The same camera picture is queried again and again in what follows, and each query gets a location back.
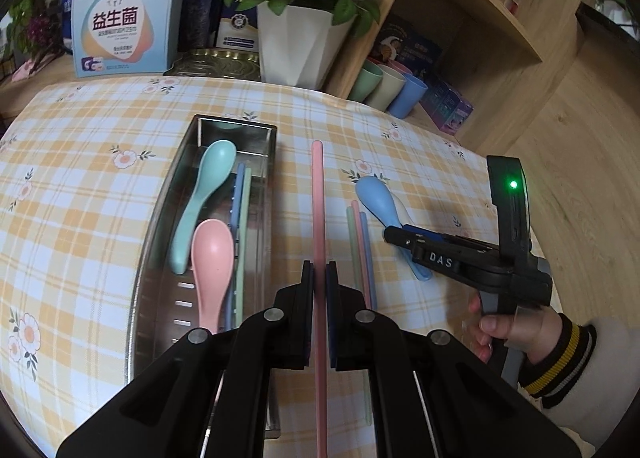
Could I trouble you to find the pink blossom flower arrangement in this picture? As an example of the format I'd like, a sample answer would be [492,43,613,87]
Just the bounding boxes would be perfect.
[0,0,112,70]

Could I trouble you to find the pink chopstick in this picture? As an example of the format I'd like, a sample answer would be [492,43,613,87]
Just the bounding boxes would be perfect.
[311,139,329,458]
[352,199,376,310]

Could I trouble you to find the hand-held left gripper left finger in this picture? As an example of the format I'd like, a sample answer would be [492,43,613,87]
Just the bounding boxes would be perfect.
[55,261,317,458]

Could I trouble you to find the blue cup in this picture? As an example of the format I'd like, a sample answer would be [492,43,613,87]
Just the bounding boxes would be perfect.
[387,73,429,118]

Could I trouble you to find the white pastel printed box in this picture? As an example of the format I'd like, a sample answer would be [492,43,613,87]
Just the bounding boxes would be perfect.
[72,0,192,80]

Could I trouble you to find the black counter ledge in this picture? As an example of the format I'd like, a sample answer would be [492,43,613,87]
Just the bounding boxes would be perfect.
[575,3,640,42]

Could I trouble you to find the pink spoon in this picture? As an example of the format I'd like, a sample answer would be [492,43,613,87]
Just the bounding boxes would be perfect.
[191,219,236,337]

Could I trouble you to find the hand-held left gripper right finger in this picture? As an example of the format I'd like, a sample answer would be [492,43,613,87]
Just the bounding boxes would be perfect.
[325,261,583,458]

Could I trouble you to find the red rose plant white pot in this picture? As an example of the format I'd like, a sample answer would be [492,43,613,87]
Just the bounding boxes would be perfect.
[202,0,394,90]

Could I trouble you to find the blue spoon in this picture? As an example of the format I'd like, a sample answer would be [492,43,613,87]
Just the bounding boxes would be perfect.
[355,175,434,282]

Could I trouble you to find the green cup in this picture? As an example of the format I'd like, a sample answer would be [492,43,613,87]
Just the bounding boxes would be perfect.
[347,61,384,104]

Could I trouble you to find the blue and white box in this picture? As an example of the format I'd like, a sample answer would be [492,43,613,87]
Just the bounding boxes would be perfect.
[59,0,77,57]

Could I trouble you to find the green spoon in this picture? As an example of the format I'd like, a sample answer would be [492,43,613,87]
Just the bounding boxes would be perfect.
[167,139,238,275]

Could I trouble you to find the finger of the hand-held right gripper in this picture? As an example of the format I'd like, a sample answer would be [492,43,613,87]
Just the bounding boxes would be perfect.
[402,224,501,259]
[383,227,503,285]

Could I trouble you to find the person's right hand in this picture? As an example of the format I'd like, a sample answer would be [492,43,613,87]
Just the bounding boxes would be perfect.
[467,297,565,365]

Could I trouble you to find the small purple blue box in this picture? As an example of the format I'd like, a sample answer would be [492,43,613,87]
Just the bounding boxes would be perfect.
[420,73,474,133]

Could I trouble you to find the white navy label box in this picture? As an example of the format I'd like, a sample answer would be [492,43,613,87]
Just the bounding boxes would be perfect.
[216,8,262,52]

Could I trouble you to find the wooden shelf unit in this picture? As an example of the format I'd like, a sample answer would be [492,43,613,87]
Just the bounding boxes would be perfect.
[320,0,603,155]

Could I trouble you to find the dark blue illustrated box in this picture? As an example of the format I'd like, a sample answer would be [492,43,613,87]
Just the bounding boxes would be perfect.
[372,13,444,75]

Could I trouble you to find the stainless steel utensil tray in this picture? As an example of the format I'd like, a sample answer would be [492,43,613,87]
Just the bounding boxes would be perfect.
[122,114,284,440]

